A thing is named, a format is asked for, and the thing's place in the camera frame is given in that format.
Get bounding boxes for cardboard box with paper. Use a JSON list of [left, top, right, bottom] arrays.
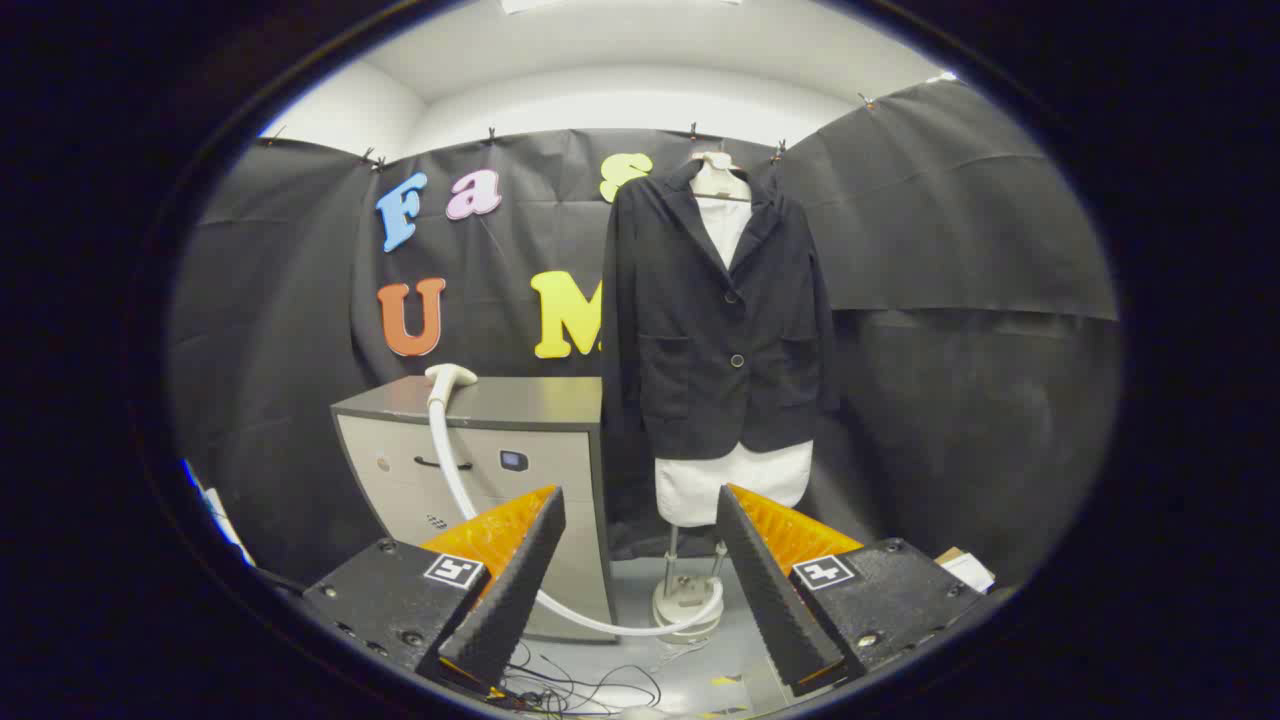
[[935, 547, 996, 593]]

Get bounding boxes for white board with blue edge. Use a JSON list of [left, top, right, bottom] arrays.
[[183, 458, 256, 566]]

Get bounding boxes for black jacket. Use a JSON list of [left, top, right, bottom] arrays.
[[600, 160, 839, 461]]

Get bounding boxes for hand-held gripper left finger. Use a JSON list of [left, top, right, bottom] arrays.
[[302, 485, 567, 701]]

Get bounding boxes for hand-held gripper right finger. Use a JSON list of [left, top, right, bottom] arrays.
[[714, 483, 986, 699]]

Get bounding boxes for white garment steamer base stand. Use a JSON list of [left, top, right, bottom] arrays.
[[652, 525, 729, 643]]

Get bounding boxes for grey drawer cabinet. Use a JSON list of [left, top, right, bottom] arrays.
[[331, 375, 618, 643]]

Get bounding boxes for black floor cables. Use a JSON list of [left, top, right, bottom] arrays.
[[500, 640, 666, 716]]

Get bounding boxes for black backdrop cloth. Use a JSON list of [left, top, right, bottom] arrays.
[[168, 80, 1121, 586]]

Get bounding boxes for row of backdrop clips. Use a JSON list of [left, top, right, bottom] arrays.
[[262, 92, 876, 171]]

